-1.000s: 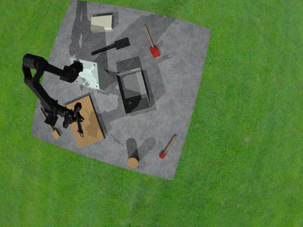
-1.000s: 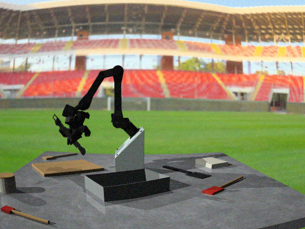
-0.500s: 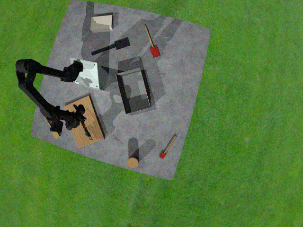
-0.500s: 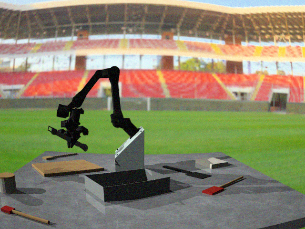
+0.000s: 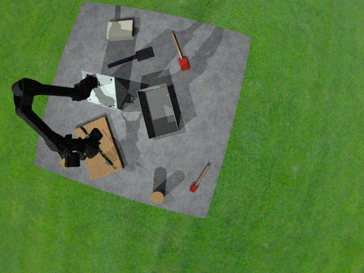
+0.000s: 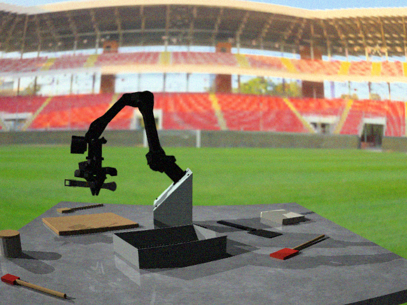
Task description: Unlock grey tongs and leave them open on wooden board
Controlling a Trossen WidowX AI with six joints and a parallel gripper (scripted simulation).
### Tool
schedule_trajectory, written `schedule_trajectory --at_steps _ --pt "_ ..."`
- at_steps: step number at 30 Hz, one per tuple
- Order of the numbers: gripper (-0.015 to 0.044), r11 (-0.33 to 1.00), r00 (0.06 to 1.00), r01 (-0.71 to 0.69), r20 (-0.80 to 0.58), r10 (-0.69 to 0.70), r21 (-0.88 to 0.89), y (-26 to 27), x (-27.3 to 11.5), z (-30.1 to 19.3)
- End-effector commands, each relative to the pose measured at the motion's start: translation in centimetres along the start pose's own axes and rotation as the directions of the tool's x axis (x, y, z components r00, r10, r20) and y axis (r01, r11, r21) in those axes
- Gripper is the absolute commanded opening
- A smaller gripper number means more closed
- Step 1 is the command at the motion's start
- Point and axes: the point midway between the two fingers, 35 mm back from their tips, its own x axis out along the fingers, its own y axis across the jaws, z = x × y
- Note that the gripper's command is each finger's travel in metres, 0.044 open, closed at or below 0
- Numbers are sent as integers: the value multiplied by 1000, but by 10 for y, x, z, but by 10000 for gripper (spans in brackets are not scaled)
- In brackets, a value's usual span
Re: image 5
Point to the wooden board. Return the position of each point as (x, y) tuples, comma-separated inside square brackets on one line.
[(97, 166)]

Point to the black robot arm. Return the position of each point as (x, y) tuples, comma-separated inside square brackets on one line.
[(24, 91)]

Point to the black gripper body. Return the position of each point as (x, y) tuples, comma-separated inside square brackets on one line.
[(95, 135)]

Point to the grey rectangular roasting tin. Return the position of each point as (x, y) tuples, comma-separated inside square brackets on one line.
[(157, 111)]

